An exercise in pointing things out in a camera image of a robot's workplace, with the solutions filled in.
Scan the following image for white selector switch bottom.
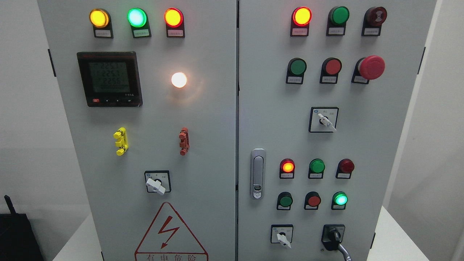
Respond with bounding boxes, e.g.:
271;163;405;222
270;224;294;248

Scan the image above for green push button lower right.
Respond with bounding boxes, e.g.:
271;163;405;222
331;191;348;210

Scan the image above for red indicator light lower right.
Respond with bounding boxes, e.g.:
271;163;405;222
335;158;355;179

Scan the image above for red electric hazard warning sticker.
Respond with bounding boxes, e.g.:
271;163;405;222
134;202;209;261

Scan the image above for yellow terminal connector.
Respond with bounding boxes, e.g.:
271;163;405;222
113;127;129;156

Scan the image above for white selector switch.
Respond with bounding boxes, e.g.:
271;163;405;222
270;224;294;248
308;107;339;133

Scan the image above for black device with antenna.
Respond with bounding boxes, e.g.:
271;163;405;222
0;195;43;261

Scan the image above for black rotary knob switch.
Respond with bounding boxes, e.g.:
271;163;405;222
321;224;346;251

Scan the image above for green indicator light top right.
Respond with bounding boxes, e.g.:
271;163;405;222
326;5;350;36

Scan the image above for yellow indicator light top left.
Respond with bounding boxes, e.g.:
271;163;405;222
89;8;114;38

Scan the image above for red lit indicator top right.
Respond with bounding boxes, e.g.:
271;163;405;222
290;6;312;37

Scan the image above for red lit indicator light left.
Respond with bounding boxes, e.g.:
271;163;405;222
164;7;185;38

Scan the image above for red push button upper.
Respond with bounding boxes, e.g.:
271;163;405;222
319;57;343;84

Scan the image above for green push button lower left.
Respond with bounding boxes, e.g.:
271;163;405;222
276;191;293;211

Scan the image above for grey left cabinet door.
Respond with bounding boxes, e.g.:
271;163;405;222
38;0;237;261

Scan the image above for red push button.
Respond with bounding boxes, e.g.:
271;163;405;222
304;191;321;210
319;57;343;84

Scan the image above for green push button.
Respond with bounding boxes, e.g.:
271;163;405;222
276;191;293;211
331;191;348;210
286;58;307;84

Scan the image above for white lit indicator lamp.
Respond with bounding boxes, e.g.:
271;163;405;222
171;72;187;88

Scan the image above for red terminal connector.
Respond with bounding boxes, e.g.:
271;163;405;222
178;127;190;156

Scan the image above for grey right cabinet door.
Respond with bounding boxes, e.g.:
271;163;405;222
237;0;436;261

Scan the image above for green indicator light lower middle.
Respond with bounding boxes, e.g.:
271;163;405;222
308;158;326;179

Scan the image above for red mushroom emergency stop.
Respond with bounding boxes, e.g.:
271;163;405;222
351;55;385;84

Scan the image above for grey cabinet door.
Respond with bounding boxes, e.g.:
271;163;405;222
38;0;237;261
237;0;436;261

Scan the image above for green lit indicator light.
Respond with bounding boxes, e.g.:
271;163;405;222
127;7;152;38

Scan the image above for red lit indicator lower left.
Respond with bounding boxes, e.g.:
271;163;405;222
279;158;295;179

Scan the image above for white selector switch left door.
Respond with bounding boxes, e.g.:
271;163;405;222
144;170;172;195

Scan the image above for green push button upper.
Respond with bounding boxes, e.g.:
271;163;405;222
286;58;307;84

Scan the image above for silver door latch handle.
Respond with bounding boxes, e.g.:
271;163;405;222
250;148;266;200

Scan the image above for white selector switch upper right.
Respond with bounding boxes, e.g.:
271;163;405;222
308;107;339;133

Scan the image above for black digital power meter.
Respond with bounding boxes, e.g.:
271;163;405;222
76;51;143;107

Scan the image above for red push button lower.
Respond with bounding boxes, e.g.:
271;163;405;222
304;191;321;210

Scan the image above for dark red buzzer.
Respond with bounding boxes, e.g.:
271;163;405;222
361;7;388;36

